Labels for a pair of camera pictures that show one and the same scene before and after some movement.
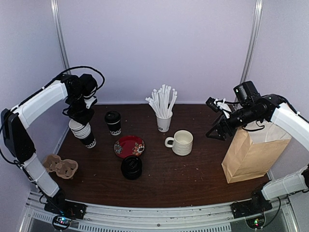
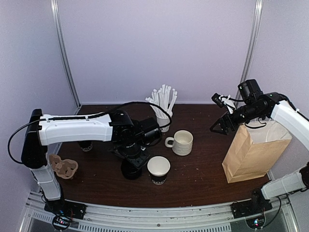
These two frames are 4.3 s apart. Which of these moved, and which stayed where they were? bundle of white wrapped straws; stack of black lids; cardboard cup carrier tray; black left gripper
Moved: black left gripper
Stayed: cardboard cup carrier tray; bundle of white wrapped straws; stack of black lids
